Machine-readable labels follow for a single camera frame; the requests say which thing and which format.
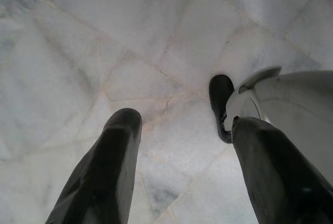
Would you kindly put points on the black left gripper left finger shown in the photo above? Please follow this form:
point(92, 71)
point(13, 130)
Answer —
point(104, 172)

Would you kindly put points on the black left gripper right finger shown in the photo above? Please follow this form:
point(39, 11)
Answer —
point(281, 177)

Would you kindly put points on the black robot foot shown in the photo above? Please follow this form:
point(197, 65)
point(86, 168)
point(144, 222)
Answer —
point(221, 96)

